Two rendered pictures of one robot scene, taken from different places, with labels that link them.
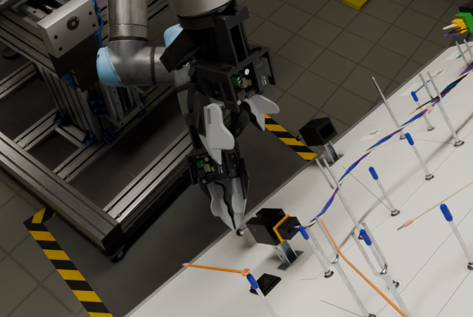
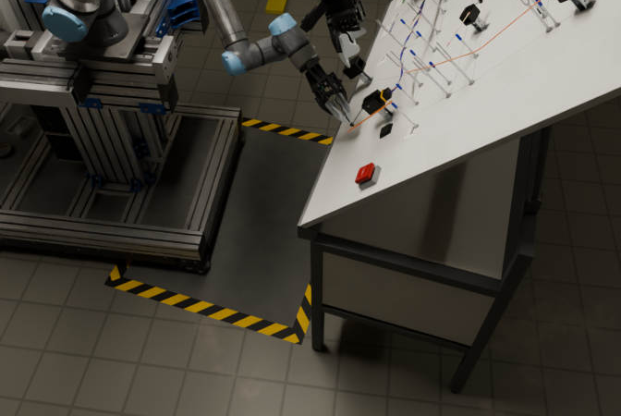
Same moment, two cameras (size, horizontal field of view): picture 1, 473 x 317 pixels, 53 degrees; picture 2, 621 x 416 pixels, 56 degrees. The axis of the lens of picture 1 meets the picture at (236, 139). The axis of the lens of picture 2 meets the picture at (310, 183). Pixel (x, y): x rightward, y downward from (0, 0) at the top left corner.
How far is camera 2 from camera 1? 1.06 m
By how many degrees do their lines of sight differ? 18
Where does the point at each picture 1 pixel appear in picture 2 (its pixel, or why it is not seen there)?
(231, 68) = (352, 9)
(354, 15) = not seen: hidden behind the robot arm
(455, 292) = (475, 66)
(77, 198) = (155, 231)
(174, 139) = (205, 158)
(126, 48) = (242, 46)
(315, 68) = (274, 71)
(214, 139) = (347, 52)
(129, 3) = (233, 19)
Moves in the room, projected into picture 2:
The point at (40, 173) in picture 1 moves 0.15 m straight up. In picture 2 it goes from (110, 227) to (100, 207)
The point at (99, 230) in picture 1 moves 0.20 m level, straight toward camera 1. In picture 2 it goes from (191, 242) to (231, 262)
